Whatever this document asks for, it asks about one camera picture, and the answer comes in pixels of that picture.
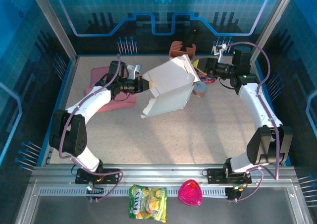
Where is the aluminium rail beam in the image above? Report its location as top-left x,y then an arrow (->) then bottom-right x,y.
29,164 -> 298,185

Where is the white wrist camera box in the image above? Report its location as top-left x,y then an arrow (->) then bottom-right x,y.
212,43 -> 228,63
126,63 -> 143,80

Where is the green yellow candy bag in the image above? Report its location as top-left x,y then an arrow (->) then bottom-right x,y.
128,184 -> 168,222

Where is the orange print drink can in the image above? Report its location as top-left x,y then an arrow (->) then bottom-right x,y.
192,81 -> 208,98

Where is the cream knife block holder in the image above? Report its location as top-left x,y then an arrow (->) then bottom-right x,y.
168,41 -> 197,61

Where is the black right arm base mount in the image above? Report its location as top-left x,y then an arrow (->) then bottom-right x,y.
207,168 -> 252,185

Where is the aluminium frame post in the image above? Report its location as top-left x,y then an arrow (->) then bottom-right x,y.
27,0 -> 79,62
249,0 -> 299,62

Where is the purple candy bag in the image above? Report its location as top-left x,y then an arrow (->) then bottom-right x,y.
195,70 -> 217,85

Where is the white paper box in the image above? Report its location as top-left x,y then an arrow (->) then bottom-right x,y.
140,54 -> 201,119

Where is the pink heart-shaped case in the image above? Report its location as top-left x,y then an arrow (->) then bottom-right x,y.
177,179 -> 204,207

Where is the small black electronics module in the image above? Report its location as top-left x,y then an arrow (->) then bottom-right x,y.
224,186 -> 242,202
86,184 -> 105,202

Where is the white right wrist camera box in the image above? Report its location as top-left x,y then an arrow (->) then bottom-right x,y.
212,43 -> 228,63

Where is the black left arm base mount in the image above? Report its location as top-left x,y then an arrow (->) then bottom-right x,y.
75,168 -> 121,185

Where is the grey metal shelf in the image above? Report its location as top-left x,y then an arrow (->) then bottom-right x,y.
14,179 -> 313,224

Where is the pink paper box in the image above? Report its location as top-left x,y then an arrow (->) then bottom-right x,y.
84,66 -> 137,113

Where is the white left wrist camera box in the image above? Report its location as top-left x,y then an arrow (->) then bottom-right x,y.
126,63 -> 143,80

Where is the slotted grey cable duct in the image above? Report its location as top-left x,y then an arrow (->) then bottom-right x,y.
39,187 -> 230,197

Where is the black knife handle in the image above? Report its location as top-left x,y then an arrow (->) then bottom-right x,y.
182,28 -> 200,53

